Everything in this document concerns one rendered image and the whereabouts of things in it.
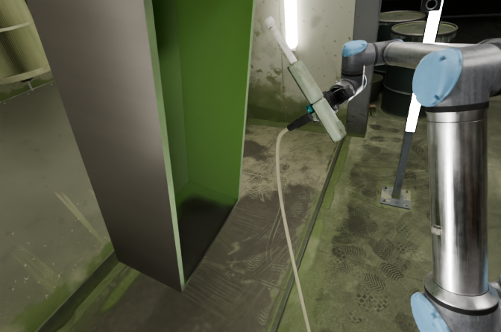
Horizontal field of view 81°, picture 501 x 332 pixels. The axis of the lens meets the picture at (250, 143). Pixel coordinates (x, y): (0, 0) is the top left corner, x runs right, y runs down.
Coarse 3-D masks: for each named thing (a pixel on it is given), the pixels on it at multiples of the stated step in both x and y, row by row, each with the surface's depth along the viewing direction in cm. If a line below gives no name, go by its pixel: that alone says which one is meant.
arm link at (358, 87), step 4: (344, 76) 119; (360, 76) 117; (364, 76) 122; (340, 80) 120; (344, 80) 117; (348, 80) 117; (352, 80) 118; (356, 80) 118; (360, 80) 118; (364, 80) 122; (352, 84) 116; (356, 84) 118; (360, 84) 119; (364, 84) 122; (356, 88) 118; (360, 88) 120; (356, 92) 119; (360, 92) 124
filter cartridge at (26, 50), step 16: (0, 0) 134; (16, 0) 140; (0, 16) 135; (16, 16) 141; (0, 32) 139; (16, 32) 141; (32, 32) 148; (0, 48) 140; (16, 48) 144; (32, 48) 149; (0, 64) 142; (16, 64) 145; (32, 64) 149; (48, 64) 158; (0, 80) 145; (16, 80) 147
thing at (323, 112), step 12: (276, 36) 100; (288, 48) 100; (300, 60) 100; (300, 72) 99; (300, 84) 100; (312, 84) 100; (312, 96) 99; (324, 108) 99; (300, 120) 109; (312, 120) 104; (324, 120) 100; (336, 120) 100; (336, 132) 99
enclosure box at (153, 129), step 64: (64, 0) 65; (128, 0) 58; (192, 0) 117; (64, 64) 76; (128, 64) 67; (192, 64) 133; (128, 128) 80; (192, 128) 156; (128, 192) 99; (192, 192) 174; (128, 256) 128; (192, 256) 141
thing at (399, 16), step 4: (400, 12) 359; (404, 12) 357; (408, 12) 355; (380, 16) 355; (384, 16) 353; (388, 16) 350; (392, 16) 348; (396, 16) 346; (400, 16) 341; (404, 16) 338; (408, 16) 338; (412, 16) 336; (416, 16) 335; (420, 16) 332; (388, 20) 334; (392, 20) 332; (396, 20) 330
